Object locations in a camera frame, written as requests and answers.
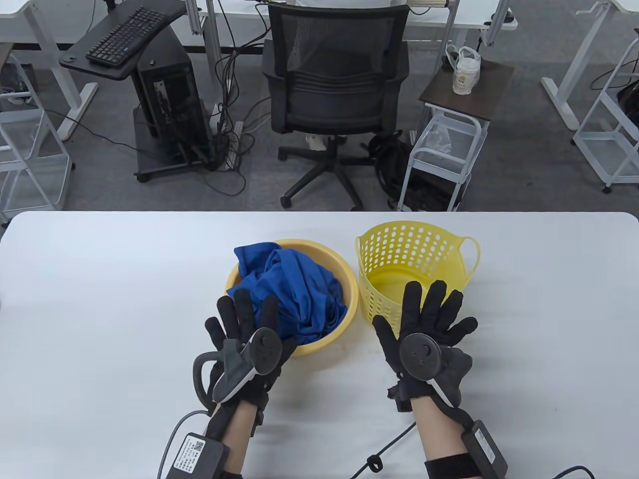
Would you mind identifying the person's left hand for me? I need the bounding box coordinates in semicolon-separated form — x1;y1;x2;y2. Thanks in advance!
205;289;299;410

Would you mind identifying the person's right hand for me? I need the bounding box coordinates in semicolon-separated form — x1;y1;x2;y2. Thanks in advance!
372;280;479;405

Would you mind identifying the person's right forearm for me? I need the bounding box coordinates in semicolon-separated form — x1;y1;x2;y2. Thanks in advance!
410;397;482;479

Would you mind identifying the person's left forearm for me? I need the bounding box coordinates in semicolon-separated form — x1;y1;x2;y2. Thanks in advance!
212;399;265;479

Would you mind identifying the grey hand controller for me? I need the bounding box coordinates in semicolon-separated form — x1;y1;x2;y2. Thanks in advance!
212;329;283;405
398;333;473;409

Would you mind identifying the yellow perforated plastic basket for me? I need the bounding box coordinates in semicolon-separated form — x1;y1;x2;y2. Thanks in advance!
355;221;481;336

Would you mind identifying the yellow plastic basin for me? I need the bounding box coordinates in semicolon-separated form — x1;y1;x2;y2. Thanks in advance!
225;239;359;358

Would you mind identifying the black wrist box with label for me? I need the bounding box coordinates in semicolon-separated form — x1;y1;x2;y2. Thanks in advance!
172;433;230;479

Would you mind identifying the black backpack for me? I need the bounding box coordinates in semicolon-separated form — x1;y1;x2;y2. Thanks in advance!
373;131;467;213

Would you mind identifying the white power strip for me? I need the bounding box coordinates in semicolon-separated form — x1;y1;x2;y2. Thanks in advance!
209;102;244;171

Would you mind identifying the clear plastic bag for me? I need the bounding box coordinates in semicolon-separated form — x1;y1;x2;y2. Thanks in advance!
424;122;452;153

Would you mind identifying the black computer tower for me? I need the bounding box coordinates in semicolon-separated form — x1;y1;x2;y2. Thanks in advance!
136;30;213;161

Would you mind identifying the white cart with brown top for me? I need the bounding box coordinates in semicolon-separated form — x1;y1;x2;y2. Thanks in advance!
398;60;515;213

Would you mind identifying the black mesh office chair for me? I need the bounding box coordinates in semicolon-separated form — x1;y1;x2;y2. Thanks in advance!
262;2;411;211

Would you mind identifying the plastic bag with cup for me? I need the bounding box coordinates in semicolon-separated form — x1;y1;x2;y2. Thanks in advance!
445;45;482;96

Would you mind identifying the white desk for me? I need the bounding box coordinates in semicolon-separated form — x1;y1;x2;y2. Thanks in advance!
197;0;518;68
0;0;99;141
542;0;639;131

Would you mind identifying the black bag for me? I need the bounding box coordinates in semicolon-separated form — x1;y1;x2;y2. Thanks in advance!
617;82;639;129

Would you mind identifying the black rolling computer cart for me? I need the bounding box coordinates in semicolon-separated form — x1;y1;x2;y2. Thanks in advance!
59;0;235;183

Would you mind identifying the black keyboard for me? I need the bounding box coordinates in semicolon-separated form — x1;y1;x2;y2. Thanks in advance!
86;6;167;67

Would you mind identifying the grey cable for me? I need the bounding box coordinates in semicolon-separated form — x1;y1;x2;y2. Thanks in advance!
157;410;210;479

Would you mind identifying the black cable with tie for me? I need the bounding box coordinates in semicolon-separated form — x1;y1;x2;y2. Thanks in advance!
349;422;417;479

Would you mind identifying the white wire rack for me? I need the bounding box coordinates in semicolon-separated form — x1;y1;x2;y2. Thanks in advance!
0;52;76;224
572;30;639;194

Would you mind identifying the tangle of black cables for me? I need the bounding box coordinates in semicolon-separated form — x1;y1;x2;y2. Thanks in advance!
202;0;273;198

